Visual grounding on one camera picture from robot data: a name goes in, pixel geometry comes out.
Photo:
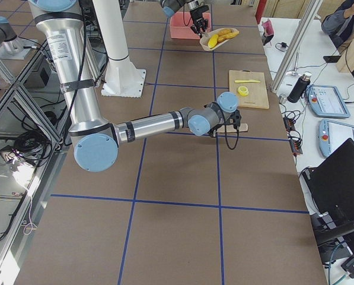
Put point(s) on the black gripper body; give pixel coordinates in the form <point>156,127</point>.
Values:
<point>197,15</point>
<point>217,124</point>

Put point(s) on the beige hand brush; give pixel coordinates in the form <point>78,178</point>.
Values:
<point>232,129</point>

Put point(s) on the beige plastic dustpan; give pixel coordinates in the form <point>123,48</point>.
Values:
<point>206,36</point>

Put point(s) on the round fried nugget toy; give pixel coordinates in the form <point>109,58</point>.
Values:
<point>224,31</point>

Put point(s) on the long fried nugget toy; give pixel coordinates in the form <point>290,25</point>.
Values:
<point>227,36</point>

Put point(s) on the yellow toy corn cob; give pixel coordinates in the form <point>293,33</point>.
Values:
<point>213,41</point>

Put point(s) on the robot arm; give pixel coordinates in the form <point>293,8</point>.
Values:
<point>170,7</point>
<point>96,141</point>

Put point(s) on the pink plastic bin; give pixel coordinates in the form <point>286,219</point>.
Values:
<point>180,24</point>

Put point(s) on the wooden cutting board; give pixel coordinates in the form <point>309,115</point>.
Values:
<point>257,97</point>

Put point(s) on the yellow plastic knife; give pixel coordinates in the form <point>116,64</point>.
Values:
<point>247,81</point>

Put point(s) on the black power strip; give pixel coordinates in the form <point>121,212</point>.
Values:
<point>294,137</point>

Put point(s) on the pink cloth on stand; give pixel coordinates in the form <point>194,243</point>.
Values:
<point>268,32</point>

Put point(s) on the black water bottle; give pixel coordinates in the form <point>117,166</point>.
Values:
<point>299,87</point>

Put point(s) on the upper teach pendant tablet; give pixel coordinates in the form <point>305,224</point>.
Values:
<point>327,102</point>

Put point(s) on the teach pendant tablet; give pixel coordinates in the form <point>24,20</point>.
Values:
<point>332,134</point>
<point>327,102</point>

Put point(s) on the white pillar with base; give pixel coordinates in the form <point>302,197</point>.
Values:
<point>122,78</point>

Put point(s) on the lower teach pendant tablet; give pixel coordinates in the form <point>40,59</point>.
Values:
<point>332,134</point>

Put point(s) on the black laptop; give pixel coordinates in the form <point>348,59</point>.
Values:
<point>331,184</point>

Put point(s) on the seated person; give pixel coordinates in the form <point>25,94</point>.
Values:
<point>339,26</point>

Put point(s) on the aluminium frame post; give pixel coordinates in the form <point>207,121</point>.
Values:
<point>289,64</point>

